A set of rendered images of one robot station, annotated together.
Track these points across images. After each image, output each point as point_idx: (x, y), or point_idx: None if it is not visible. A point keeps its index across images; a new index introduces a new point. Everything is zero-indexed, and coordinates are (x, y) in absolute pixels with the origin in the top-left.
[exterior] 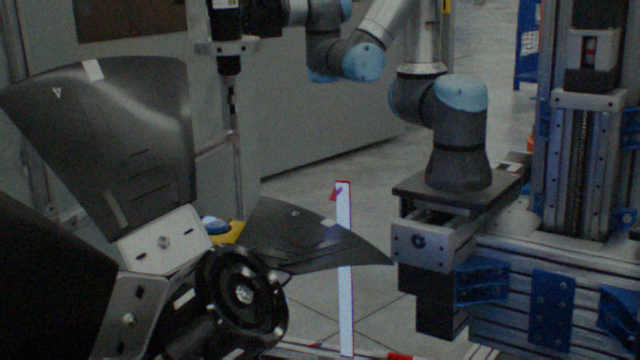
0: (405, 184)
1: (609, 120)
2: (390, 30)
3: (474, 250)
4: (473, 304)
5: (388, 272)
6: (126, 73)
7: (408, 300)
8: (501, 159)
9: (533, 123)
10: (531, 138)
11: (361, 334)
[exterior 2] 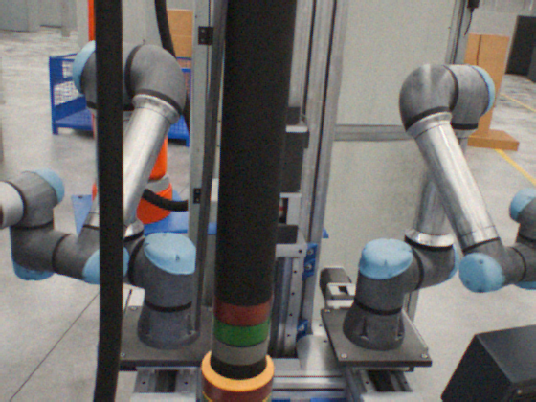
0: (124, 350)
1: (299, 262)
2: (127, 223)
3: (198, 394)
4: None
5: (5, 353)
6: None
7: (37, 379)
8: (68, 207)
9: (96, 176)
10: (96, 189)
11: None
